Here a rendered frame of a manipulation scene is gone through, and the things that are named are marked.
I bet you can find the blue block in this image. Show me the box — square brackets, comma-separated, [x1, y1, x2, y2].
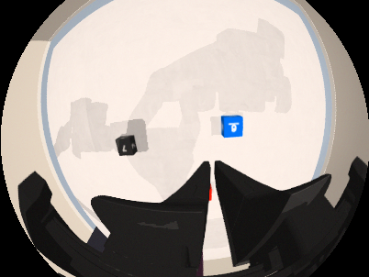
[221, 114, 243, 139]

